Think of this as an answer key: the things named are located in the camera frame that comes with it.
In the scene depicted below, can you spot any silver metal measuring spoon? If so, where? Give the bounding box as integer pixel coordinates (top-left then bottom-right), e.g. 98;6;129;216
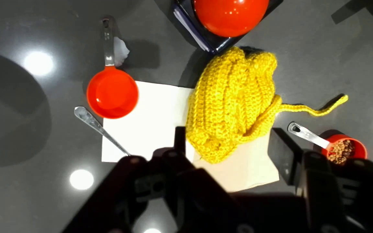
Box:
72;104;132;156

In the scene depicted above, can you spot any torn white paper scrap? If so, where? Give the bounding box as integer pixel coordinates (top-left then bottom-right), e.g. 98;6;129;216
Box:
112;36;130;68

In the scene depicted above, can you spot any large orange measuring cup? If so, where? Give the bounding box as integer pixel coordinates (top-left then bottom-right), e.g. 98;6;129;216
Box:
85;16;139;120

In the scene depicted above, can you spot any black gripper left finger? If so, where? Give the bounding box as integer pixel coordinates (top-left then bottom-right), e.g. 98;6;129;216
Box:
173;125;187;161

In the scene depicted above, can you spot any yellow crocheted hat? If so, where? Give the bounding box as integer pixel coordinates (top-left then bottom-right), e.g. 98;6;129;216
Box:
185;45;349;165

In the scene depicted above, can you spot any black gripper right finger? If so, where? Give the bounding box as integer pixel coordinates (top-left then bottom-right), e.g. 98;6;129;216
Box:
266;126;305;187

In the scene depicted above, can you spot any white paper napkin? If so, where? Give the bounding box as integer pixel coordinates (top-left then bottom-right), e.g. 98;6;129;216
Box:
99;78;281;192

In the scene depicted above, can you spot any black box with toys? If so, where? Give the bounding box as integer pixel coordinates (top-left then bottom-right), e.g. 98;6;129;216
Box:
171;0;284;54

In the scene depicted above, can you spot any small orange measuring cup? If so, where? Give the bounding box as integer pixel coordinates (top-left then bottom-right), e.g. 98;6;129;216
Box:
286;121;369;166

